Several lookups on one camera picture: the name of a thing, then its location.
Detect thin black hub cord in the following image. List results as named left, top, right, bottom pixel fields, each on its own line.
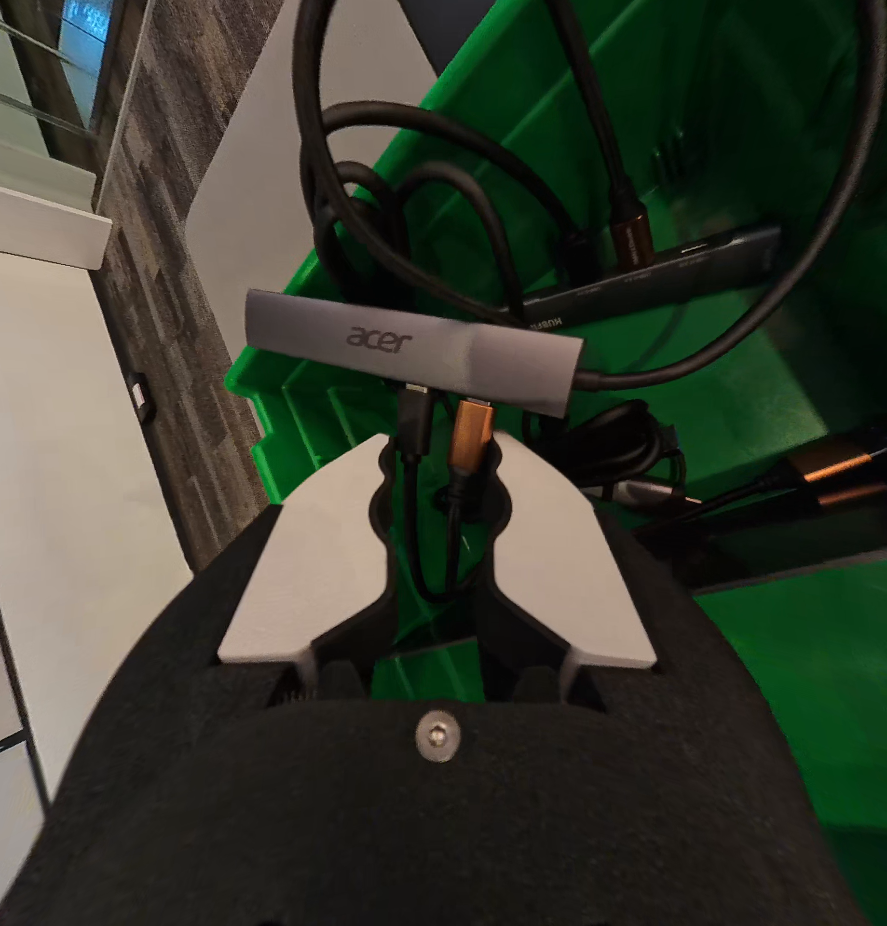
left=581, top=0, right=887, bottom=393

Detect black cable silver plug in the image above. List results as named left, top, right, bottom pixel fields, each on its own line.
left=394, top=382, right=703, bottom=607

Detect black braided cable copper plug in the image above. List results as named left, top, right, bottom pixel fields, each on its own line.
left=432, top=396, right=499, bottom=605
left=546, top=0, right=659, bottom=270

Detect thick black looped cable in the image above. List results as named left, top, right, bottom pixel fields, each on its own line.
left=290, top=0, right=605, bottom=328

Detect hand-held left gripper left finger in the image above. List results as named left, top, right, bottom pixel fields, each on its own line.
left=216, top=433, right=401, bottom=699

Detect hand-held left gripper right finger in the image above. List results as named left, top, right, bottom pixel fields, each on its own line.
left=477, top=431, right=659, bottom=701

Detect green plastic bin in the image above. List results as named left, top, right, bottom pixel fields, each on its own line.
left=222, top=0, right=887, bottom=926

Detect dark blue table mat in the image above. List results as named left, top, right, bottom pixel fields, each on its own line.
left=396, top=0, right=504, bottom=77

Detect dark grey usb hub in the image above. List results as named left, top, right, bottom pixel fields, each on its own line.
left=500, top=224, right=784, bottom=328

